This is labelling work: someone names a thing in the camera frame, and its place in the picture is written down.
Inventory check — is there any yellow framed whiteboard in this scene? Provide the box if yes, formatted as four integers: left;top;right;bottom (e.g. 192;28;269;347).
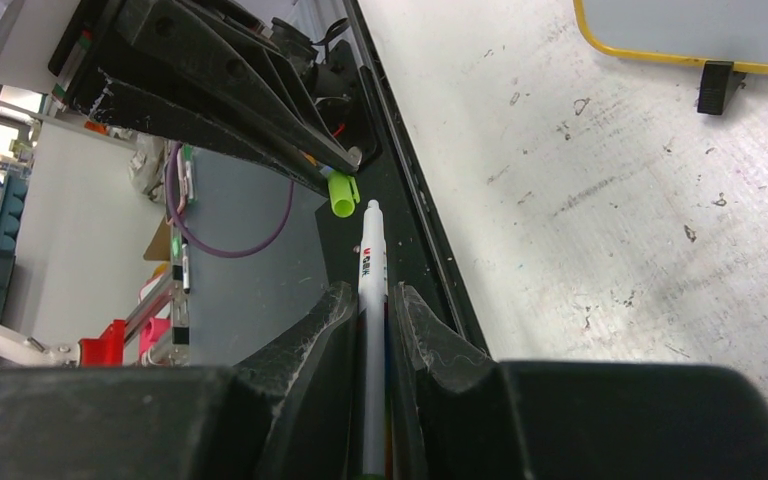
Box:
573;0;768;75

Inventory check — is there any white marker pen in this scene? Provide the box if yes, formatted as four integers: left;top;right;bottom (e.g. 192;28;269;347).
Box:
356;200;388;479

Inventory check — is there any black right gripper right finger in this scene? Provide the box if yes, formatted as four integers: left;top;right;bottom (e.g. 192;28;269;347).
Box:
389;284;768;479

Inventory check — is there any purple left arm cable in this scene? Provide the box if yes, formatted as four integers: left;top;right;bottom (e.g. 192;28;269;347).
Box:
0;99;297;260

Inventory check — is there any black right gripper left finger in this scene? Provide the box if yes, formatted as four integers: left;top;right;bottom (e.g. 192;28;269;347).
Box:
0;282;358;479

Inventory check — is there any green marker cap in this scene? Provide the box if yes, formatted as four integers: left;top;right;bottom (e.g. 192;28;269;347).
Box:
327;171;360;218

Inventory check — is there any black whiteboard stand foot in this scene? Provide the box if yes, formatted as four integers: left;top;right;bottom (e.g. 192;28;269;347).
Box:
696;61;747;116

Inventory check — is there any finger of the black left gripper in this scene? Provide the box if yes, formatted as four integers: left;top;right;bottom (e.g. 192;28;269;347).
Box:
115;1;359;174
65;29;329;195

